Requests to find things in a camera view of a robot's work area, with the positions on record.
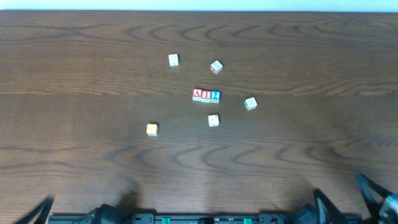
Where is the yellow-edged picture wooden block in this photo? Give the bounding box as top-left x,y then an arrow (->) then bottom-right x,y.
169,54 -> 179,67

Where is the red letter I wooden block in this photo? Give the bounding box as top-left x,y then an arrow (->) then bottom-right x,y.
201,90 -> 211,103

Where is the plain picture wooden block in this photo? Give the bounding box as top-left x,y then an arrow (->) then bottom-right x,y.
208,114 -> 220,127

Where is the green-edged wooden block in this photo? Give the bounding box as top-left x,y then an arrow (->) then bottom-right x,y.
244,97 -> 257,110

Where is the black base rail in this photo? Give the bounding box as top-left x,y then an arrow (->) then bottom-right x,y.
48,213 -> 364,224

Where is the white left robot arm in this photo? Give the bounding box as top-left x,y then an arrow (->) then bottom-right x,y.
14,197 -> 131,224

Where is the red letter A wooden block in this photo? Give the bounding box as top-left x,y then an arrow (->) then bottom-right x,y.
192,88 -> 202,101

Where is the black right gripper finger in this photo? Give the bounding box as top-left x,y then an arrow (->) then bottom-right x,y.
313,189 -> 349,224
356,173 -> 393,220

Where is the yellow letter B wooden block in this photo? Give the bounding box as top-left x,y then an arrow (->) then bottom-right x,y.
146,123 -> 158,136

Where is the red-edged wooden block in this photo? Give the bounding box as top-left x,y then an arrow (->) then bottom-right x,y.
210,60 -> 223,74

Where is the blue number 2 wooden block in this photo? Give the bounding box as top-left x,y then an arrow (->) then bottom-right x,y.
210,90 -> 221,103

